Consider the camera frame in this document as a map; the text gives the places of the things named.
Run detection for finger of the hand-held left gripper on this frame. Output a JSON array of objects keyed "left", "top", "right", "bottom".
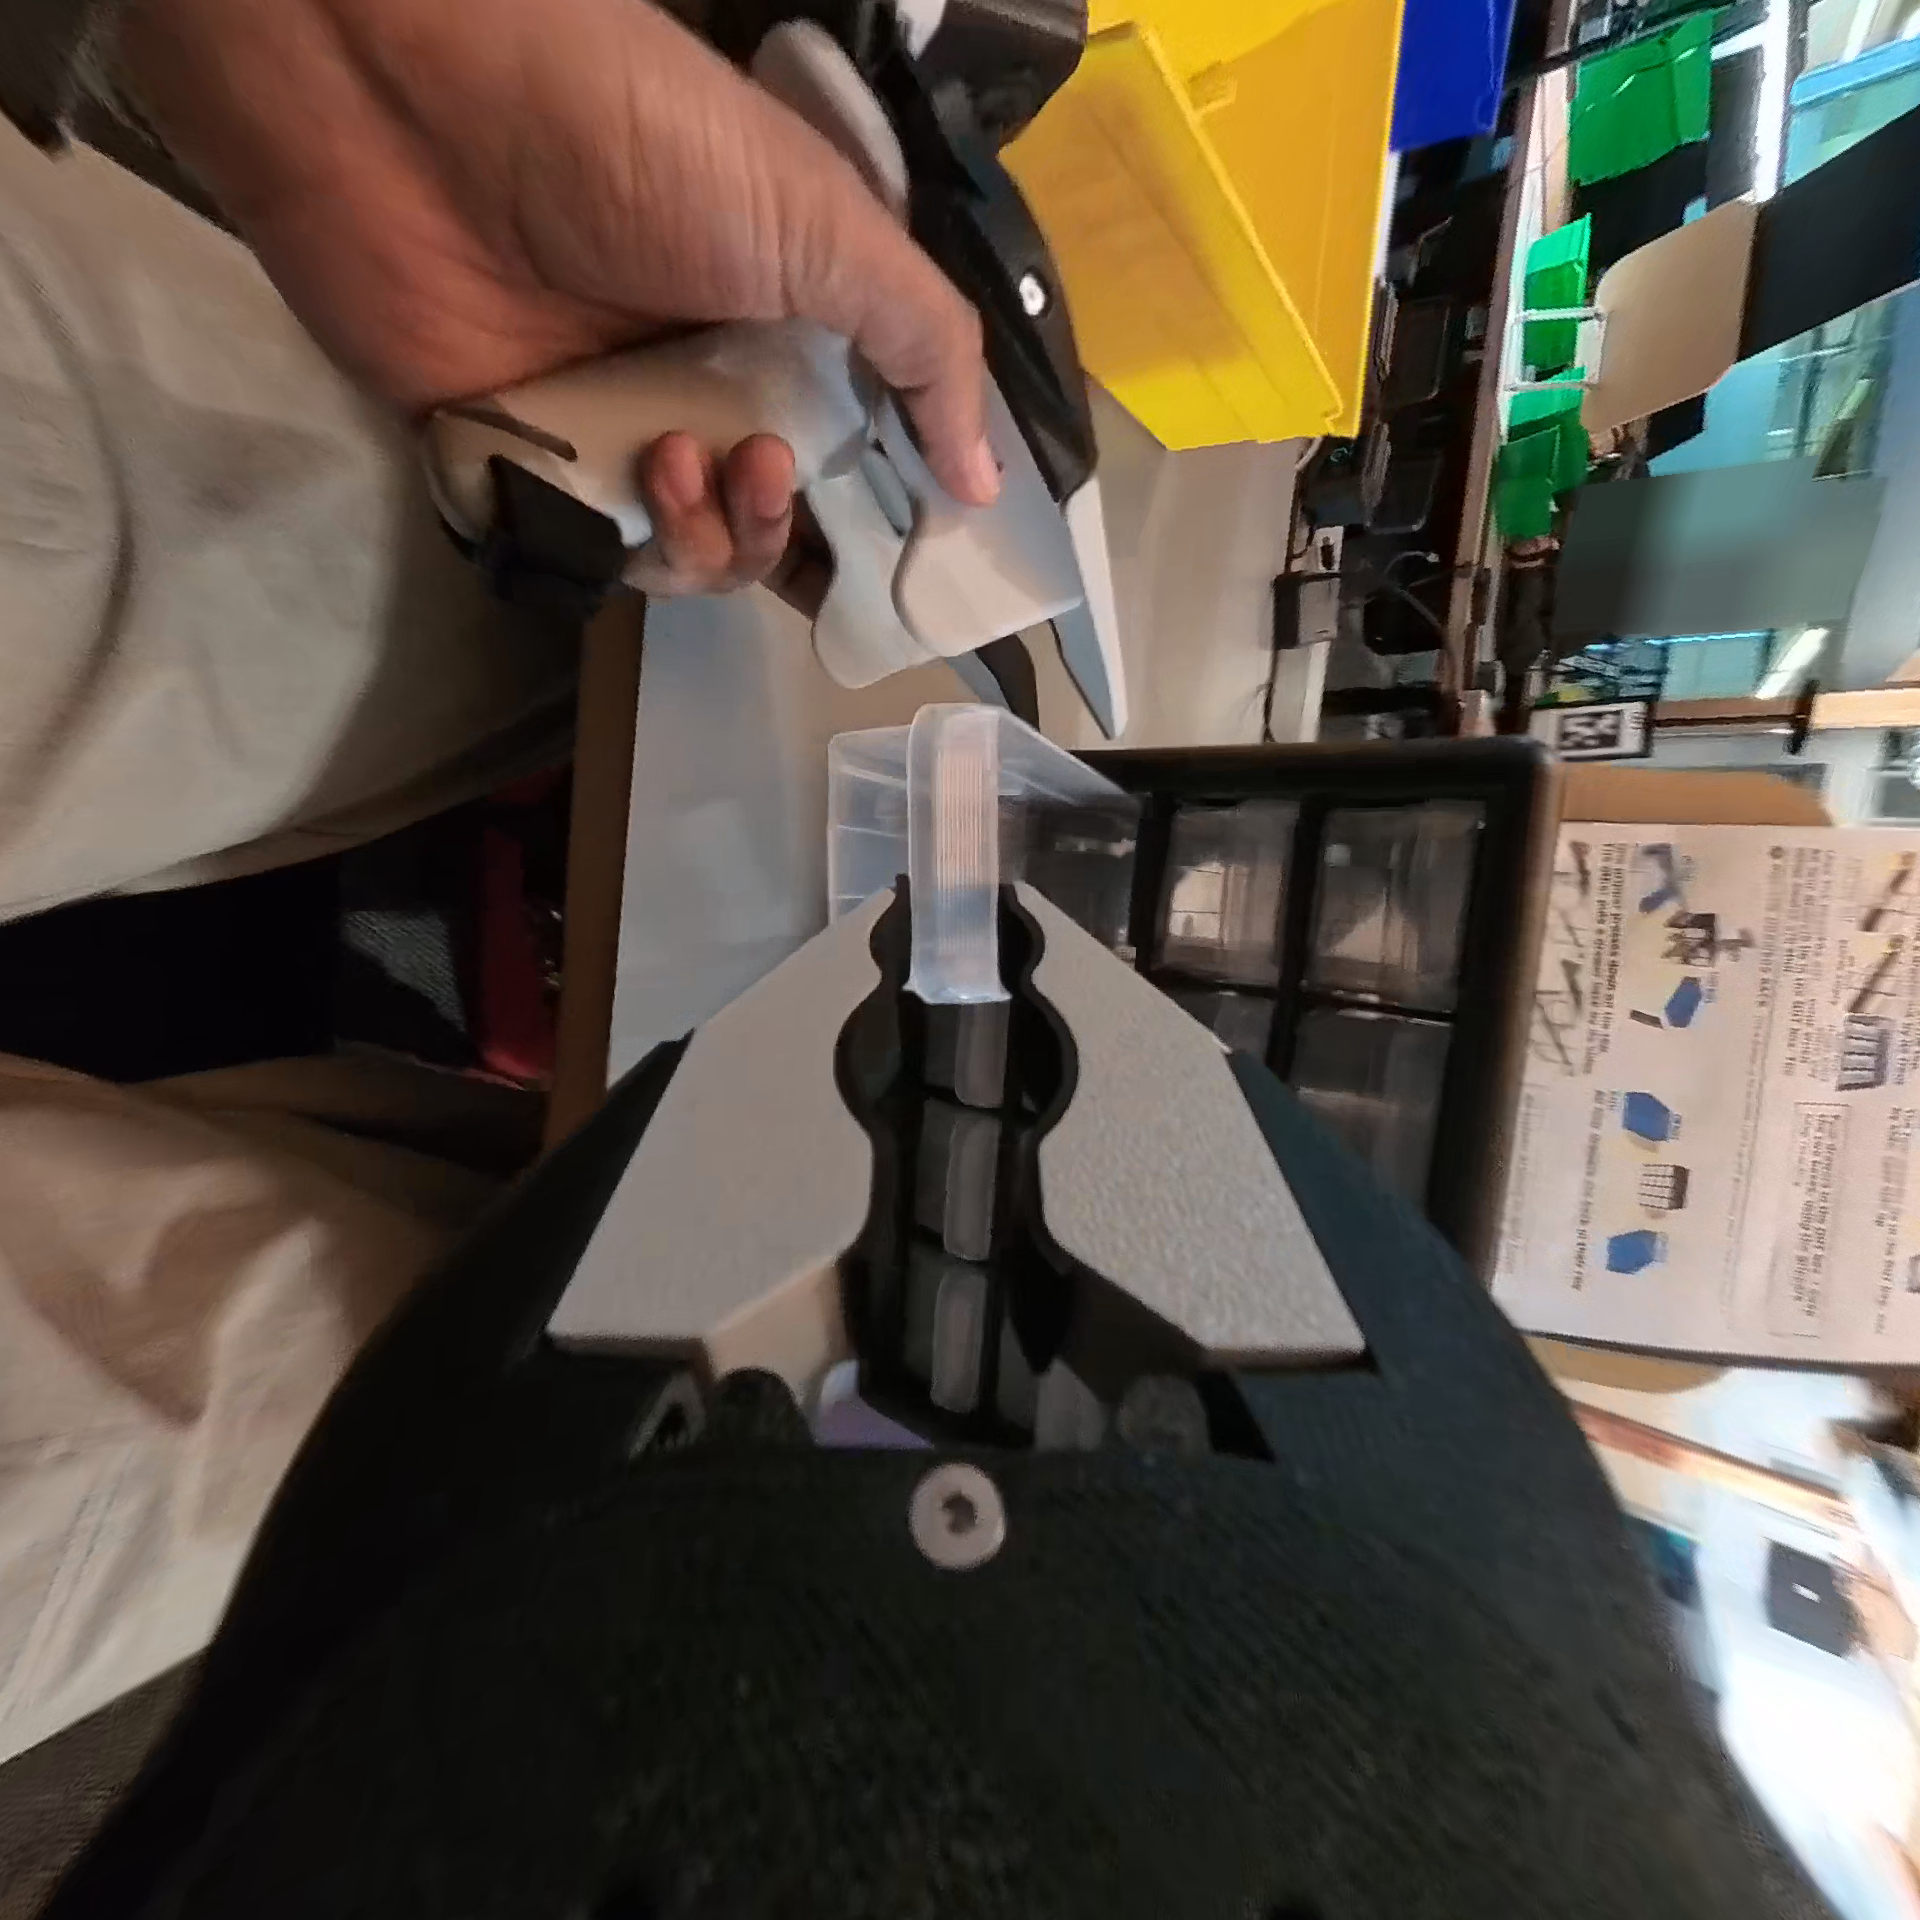
[
  {"left": 895, "top": 376, "right": 1088, "bottom": 664},
  {"left": 1047, "top": 483, "right": 1129, "bottom": 744}
]

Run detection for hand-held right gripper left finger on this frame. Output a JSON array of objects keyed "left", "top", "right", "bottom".
[{"left": 546, "top": 882, "right": 915, "bottom": 1391}]

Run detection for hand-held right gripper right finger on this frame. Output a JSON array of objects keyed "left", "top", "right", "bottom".
[{"left": 1001, "top": 882, "right": 1369, "bottom": 1416}]

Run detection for clear plastic drawer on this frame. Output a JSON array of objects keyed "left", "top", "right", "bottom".
[{"left": 829, "top": 703, "right": 1149, "bottom": 1010}]

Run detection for black small drawer cabinet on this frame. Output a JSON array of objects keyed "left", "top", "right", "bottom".
[{"left": 1077, "top": 739, "right": 1557, "bottom": 1284}]

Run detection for person's left hand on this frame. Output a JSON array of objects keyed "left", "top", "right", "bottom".
[{"left": 151, "top": 0, "right": 1003, "bottom": 599}]

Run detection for large yellow plastic bin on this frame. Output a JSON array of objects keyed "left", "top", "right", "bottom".
[{"left": 994, "top": 0, "right": 1409, "bottom": 452}]

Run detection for green plastic bin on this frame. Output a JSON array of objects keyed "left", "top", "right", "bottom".
[
  {"left": 1519, "top": 216, "right": 1597, "bottom": 378},
  {"left": 1563, "top": 11, "right": 1714, "bottom": 193},
  {"left": 1490, "top": 378, "right": 1597, "bottom": 545}
]

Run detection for dark blue plastic bin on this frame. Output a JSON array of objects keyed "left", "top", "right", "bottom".
[{"left": 1387, "top": 0, "right": 1521, "bottom": 156}]

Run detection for printed instruction sheet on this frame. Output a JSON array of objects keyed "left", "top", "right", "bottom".
[{"left": 1498, "top": 823, "right": 1920, "bottom": 1369}]

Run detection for brown cardboard box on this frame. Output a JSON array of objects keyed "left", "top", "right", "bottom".
[{"left": 1489, "top": 761, "right": 1920, "bottom": 1397}]

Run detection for brown cardboard flap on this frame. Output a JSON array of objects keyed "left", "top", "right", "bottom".
[{"left": 1581, "top": 199, "right": 1768, "bottom": 442}]

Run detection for person's beige trousers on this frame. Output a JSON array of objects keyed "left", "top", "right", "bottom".
[{"left": 0, "top": 113, "right": 649, "bottom": 1764}]

